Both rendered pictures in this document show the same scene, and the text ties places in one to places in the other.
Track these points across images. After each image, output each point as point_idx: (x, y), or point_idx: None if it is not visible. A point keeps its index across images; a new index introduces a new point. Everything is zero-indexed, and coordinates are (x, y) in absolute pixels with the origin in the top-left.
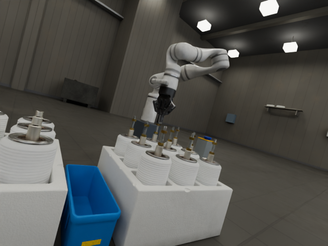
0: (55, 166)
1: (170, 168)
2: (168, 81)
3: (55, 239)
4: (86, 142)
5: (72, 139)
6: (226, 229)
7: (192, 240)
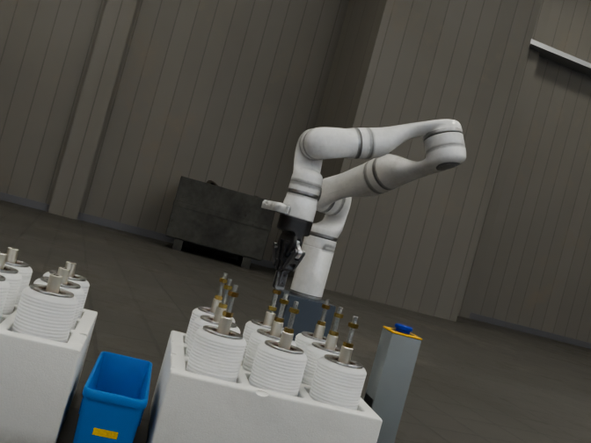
0: (76, 334)
1: (237, 355)
2: (284, 206)
3: (69, 438)
4: None
5: (152, 337)
6: None
7: None
